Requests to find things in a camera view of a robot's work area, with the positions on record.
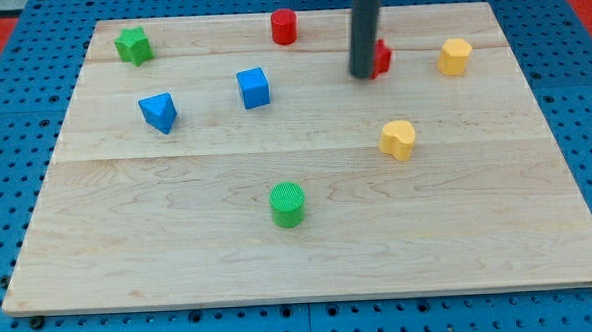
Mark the blue cube block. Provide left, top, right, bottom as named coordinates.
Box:
left=236, top=67, right=270, bottom=109

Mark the yellow hexagon block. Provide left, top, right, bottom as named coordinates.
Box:
left=437, top=38, right=473, bottom=76

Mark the green cylinder block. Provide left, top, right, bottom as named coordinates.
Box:
left=268, top=181, right=305, bottom=229

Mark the light wooden board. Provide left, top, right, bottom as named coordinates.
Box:
left=2, top=3, right=592, bottom=316

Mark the yellow heart block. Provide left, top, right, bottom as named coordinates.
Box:
left=378, top=119, right=416, bottom=161

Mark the red star block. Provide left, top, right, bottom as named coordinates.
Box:
left=371, top=39, right=392, bottom=80

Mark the red cylinder block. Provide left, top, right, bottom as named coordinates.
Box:
left=270, top=8, right=298, bottom=46

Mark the blue triangle block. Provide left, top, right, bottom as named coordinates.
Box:
left=138, top=93, right=178, bottom=135

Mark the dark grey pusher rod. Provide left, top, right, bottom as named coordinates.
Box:
left=348, top=0, right=382, bottom=79

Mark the green star block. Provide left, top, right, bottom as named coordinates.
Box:
left=114, top=27, right=154, bottom=67

